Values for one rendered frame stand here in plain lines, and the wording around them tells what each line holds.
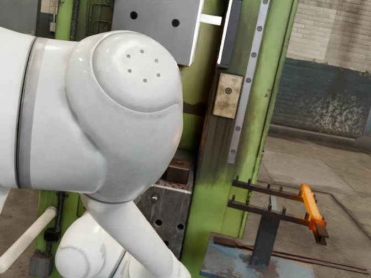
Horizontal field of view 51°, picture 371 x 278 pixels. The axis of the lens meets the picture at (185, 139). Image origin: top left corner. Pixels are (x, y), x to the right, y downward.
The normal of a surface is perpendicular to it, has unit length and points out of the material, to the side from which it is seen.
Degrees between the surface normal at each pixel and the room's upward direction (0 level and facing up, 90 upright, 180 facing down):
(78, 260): 76
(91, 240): 26
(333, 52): 92
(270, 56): 90
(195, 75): 90
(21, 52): 36
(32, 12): 90
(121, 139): 117
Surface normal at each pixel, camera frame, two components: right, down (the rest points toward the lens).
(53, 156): 0.12, 0.55
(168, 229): -0.06, 0.24
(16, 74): 0.33, -0.35
